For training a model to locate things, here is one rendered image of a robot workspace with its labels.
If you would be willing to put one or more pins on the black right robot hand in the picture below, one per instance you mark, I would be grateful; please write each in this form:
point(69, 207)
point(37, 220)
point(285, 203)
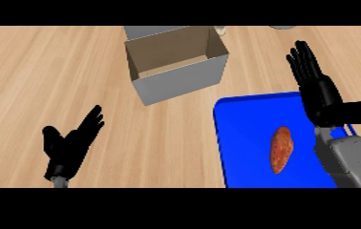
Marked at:
point(319, 94)

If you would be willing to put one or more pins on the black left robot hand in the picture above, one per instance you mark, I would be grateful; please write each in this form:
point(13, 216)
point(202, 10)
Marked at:
point(69, 147)

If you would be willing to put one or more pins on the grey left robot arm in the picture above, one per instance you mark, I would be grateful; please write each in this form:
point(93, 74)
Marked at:
point(59, 182)

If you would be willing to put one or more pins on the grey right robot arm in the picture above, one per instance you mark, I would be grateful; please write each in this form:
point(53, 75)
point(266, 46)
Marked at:
point(339, 158)

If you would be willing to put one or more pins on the orange sweet potato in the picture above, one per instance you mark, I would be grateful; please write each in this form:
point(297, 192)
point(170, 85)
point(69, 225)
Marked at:
point(281, 149)

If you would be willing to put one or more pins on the blue tray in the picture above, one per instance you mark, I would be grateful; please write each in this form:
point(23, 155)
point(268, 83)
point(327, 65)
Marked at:
point(263, 143)

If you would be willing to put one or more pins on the grey cardboard box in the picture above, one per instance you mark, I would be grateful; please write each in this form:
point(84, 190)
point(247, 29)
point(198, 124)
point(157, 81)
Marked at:
point(176, 64)

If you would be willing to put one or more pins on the grey round object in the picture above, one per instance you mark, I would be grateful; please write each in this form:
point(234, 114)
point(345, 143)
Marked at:
point(282, 27)

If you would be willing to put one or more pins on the pale cream object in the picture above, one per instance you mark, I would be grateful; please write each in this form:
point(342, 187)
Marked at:
point(220, 30)

